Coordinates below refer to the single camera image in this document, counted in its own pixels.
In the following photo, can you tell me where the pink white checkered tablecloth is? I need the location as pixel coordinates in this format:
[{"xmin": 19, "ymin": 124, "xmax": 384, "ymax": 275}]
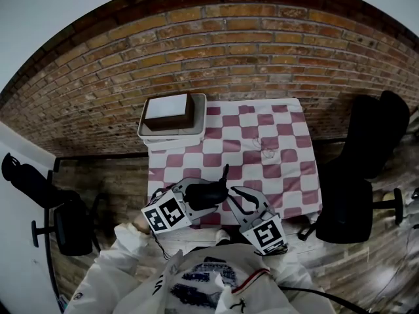
[{"xmin": 147, "ymin": 97, "xmax": 323, "ymax": 230}]

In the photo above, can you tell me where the thin black cord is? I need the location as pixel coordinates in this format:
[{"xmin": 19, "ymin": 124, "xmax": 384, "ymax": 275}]
[{"xmin": 152, "ymin": 232, "xmax": 172, "ymax": 260}]

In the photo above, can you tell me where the black pouch with cord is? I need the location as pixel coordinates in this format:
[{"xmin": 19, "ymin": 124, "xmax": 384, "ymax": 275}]
[{"xmin": 184, "ymin": 164, "xmax": 230, "ymax": 211}]

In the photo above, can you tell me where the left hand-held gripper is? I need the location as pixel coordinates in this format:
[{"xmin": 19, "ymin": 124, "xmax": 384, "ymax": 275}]
[{"xmin": 141, "ymin": 177, "xmax": 220, "ymax": 235}]

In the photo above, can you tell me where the person's right forearm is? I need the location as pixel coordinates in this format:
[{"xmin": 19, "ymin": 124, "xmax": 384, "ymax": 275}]
[{"xmin": 270, "ymin": 249, "xmax": 320, "ymax": 292}]

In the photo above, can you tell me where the brown box with white top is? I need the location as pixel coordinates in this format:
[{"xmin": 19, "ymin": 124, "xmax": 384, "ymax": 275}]
[{"xmin": 143, "ymin": 92, "xmax": 196, "ymax": 132}]

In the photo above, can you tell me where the person's left forearm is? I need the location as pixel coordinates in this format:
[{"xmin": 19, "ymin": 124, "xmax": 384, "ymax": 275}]
[{"xmin": 94, "ymin": 213, "xmax": 155, "ymax": 274}]

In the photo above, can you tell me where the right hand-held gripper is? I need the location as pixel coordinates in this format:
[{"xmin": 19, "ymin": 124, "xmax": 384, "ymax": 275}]
[{"xmin": 227, "ymin": 185, "xmax": 289, "ymax": 256}]

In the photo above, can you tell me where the thick black cable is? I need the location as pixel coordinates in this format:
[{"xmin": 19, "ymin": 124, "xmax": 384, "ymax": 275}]
[{"xmin": 278, "ymin": 285, "xmax": 371, "ymax": 314}]

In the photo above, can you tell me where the white desk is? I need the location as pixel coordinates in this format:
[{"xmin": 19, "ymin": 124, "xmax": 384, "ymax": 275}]
[{"xmin": 0, "ymin": 119, "xmax": 66, "ymax": 314}]

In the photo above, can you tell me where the white plastic tray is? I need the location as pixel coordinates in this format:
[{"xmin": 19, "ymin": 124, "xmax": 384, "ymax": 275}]
[
  {"xmin": 147, "ymin": 135, "xmax": 202, "ymax": 152},
  {"xmin": 137, "ymin": 92, "xmax": 207, "ymax": 141}
]

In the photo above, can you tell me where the person in white printed shirt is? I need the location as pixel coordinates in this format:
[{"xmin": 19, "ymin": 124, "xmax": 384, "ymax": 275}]
[{"xmin": 65, "ymin": 240, "xmax": 338, "ymax": 314}]

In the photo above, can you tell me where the black office chair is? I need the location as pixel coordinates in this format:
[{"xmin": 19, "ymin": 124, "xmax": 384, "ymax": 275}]
[
  {"xmin": 1, "ymin": 152, "xmax": 109, "ymax": 257},
  {"xmin": 297, "ymin": 90, "xmax": 410, "ymax": 245}
]

